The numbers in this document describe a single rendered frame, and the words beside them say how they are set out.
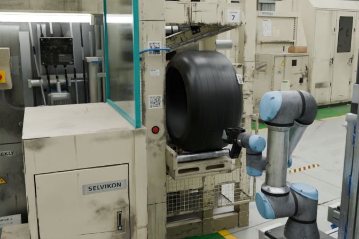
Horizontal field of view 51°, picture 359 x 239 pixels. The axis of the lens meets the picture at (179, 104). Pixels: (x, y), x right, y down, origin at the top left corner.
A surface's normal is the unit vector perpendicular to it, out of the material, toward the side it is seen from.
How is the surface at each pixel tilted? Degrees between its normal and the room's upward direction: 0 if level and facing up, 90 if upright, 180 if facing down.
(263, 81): 90
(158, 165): 90
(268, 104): 83
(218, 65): 41
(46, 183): 90
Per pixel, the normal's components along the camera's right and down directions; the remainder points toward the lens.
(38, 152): 0.36, 0.17
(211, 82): 0.31, -0.34
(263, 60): -0.86, 0.09
